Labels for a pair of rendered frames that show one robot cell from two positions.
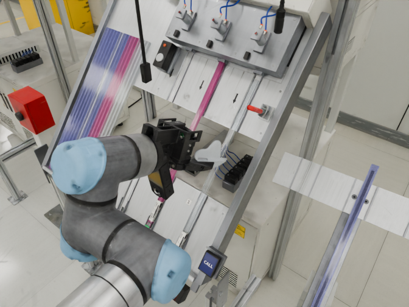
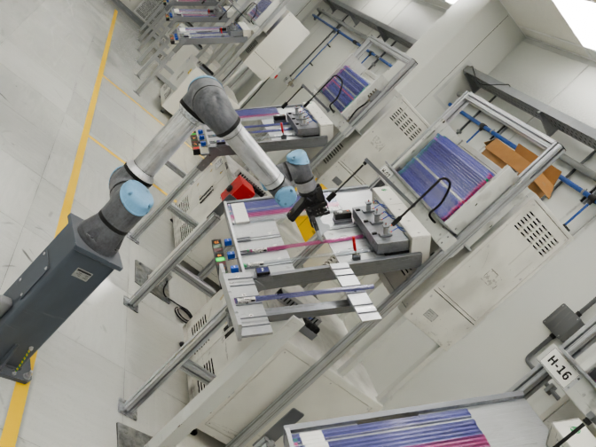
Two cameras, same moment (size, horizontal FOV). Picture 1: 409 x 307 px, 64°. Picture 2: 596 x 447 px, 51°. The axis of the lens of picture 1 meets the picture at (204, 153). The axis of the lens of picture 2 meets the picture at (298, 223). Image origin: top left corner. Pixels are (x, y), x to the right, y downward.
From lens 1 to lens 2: 1.88 m
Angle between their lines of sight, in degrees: 38
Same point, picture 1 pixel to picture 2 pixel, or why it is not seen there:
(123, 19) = (341, 196)
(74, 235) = not seen: hidden behind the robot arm
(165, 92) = not seen: hidden behind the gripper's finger
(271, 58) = (381, 240)
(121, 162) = (306, 171)
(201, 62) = (354, 231)
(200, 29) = (368, 215)
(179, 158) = (313, 207)
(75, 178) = (296, 155)
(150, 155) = (311, 185)
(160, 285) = (286, 188)
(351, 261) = not seen: outside the picture
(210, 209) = (286, 266)
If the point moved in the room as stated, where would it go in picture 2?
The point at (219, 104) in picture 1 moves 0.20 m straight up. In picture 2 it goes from (341, 245) to (376, 211)
